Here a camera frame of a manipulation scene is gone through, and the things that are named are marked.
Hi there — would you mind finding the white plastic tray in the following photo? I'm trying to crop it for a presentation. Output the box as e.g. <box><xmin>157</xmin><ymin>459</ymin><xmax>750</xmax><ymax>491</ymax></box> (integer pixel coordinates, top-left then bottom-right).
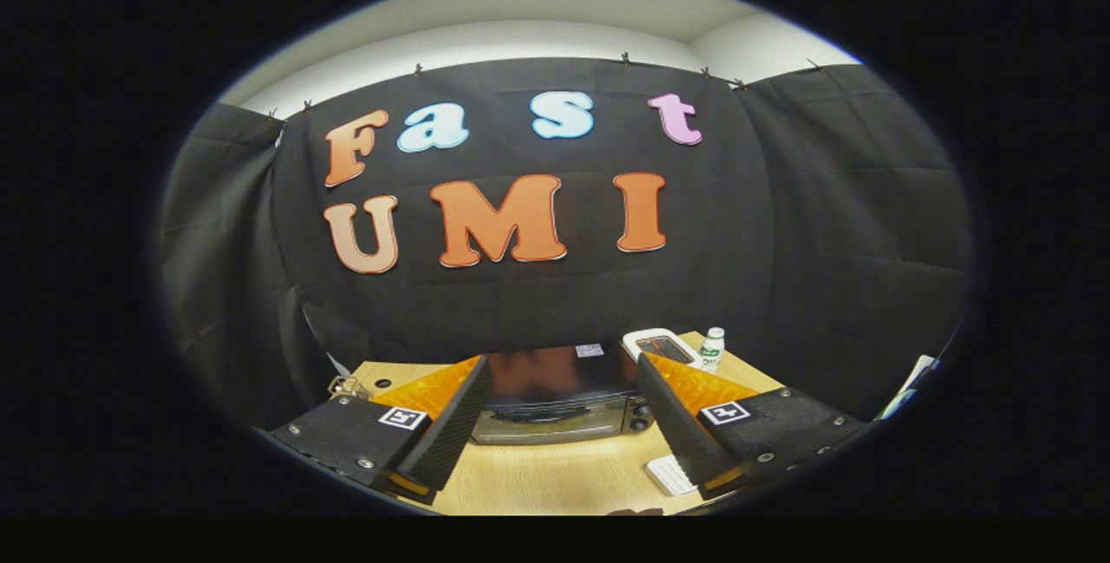
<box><xmin>645</xmin><ymin>455</ymin><xmax>701</xmax><ymax>498</ymax></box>

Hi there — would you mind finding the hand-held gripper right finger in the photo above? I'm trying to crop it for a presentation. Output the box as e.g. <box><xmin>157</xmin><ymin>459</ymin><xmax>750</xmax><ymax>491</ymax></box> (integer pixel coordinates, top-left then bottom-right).
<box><xmin>635</xmin><ymin>352</ymin><xmax>868</xmax><ymax>503</ymax></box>

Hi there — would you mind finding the white toaster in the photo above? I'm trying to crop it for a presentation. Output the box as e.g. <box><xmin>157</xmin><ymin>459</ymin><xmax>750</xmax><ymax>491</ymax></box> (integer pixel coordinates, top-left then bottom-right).
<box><xmin>621</xmin><ymin>328</ymin><xmax>704</xmax><ymax>370</ymax></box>

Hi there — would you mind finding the black toaster oven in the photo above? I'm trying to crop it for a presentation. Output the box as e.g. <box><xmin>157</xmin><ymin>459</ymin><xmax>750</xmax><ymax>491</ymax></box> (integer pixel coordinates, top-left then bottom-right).
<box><xmin>468</xmin><ymin>342</ymin><xmax>658</xmax><ymax>447</ymax></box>

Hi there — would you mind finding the small white bottle green label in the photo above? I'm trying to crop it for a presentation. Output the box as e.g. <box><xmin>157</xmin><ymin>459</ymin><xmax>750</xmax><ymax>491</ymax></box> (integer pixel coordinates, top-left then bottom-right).
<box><xmin>699</xmin><ymin>327</ymin><xmax>727</xmax><ymax>374</ymax></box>

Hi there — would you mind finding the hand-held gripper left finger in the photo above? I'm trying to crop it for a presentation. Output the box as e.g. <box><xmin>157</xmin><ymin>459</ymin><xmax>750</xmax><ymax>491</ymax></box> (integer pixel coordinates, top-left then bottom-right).
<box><xmin>267</xmin><ymin>355</ymin><xmax>493</xmax><ymax>507</ymax></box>

